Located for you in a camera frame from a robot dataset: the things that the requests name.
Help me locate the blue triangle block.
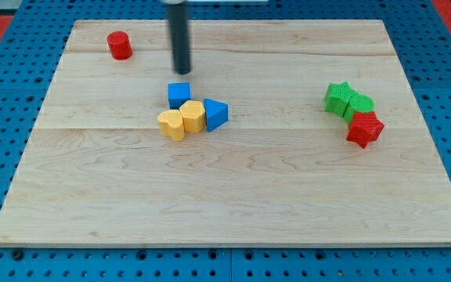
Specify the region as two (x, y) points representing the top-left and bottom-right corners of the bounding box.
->
(204, 99), (229, 132)

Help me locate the yellow hexagon block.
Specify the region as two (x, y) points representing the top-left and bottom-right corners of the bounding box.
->
(179, 100), (206, 133)

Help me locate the yellow heart block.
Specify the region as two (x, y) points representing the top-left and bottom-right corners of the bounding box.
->
(157, 110), (185, 141)

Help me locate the green star block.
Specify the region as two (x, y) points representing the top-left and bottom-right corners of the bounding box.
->
(324, 81), (358, 118)

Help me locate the red star block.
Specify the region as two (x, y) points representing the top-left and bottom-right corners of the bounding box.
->
(346, 111), (384, 148)

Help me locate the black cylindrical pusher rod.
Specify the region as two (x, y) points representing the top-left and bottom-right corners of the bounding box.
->
(164, 0), (191, 74)

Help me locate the blue cube block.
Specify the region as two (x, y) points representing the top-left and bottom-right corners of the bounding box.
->
(168, 82), (191, 110)

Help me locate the wooden board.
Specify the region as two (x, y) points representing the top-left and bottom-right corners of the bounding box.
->
(0, 20), (451, 248)

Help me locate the green cylinder block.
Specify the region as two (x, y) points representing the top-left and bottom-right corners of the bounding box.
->
(343, 94), (375, 124)

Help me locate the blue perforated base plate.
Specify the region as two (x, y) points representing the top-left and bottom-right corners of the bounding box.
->
(0, 1), (451, 281)

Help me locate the red cylinder block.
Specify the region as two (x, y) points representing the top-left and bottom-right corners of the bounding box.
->
(106, 31), (132, 60)

